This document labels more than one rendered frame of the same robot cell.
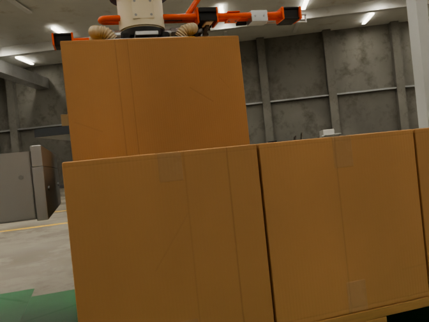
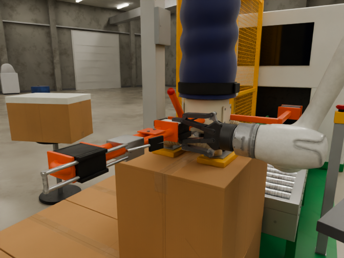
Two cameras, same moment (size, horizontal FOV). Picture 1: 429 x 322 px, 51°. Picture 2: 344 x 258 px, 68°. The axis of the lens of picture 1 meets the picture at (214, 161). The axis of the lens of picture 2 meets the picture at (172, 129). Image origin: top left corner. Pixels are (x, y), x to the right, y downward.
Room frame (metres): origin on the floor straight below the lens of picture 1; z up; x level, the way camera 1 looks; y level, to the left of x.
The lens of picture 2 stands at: (2.33, -0.56, 1.26)
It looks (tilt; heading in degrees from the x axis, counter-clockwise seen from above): 13 degrees down; 137
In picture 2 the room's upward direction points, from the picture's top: straight up
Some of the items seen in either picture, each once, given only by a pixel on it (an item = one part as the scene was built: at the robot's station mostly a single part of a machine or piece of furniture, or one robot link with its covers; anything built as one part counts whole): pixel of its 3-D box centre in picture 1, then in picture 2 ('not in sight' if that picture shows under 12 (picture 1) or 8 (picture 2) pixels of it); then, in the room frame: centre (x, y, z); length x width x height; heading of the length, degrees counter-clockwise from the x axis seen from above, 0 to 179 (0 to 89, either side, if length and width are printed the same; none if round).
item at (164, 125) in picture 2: (205, 18); (172, 128); (1.76, -0.02, 1.07); 0.10 x 0.08 x 0.06; 14
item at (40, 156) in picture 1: (46, 159); (230, 192); (1.59, 0.59, 0.58); 0.70 x 0.03 x 0.06; 16
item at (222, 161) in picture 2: not in sight; (228, 146); (1.79, 0.24, 0.97); 0.34 x 0.10 x 0.05; 104
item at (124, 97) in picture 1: (152, 105); (201, 193); (1.70, 0.21, 0.75); 0.60 x 0.40 x 0.40; 105
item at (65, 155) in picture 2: (288, 15); (78, 160); (1.84, -0.36, 1.08); 0.08 x 0.07 x 0.05; 104
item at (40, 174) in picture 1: (50, 189); (229, 209); (1.59, 0.59, 0.48); 0.70 x 0.03 x 0.15; 16
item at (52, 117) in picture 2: not in sight; (52, 116); (-0.20, 0.27, 0.82); 0.60 x 0.40 x 0.40; 36
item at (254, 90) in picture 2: not in sight; (244, 87); (0.69, 2.18, 1.05); 1.17 x 0.10 x 2.10; 106
